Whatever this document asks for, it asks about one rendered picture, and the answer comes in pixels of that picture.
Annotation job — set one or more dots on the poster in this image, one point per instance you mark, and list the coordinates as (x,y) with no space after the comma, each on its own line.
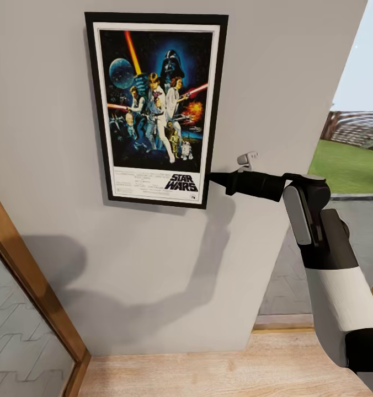
(157,80)

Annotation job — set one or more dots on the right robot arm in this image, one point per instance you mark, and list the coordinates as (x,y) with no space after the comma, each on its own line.
(341,301)

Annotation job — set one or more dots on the fixed window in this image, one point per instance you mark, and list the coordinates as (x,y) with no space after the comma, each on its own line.
(344,157)

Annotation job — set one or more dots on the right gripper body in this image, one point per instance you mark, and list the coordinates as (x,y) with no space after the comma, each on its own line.
(249,183)

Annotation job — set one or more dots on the door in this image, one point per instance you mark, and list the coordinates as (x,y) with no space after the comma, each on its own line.
(41,353)

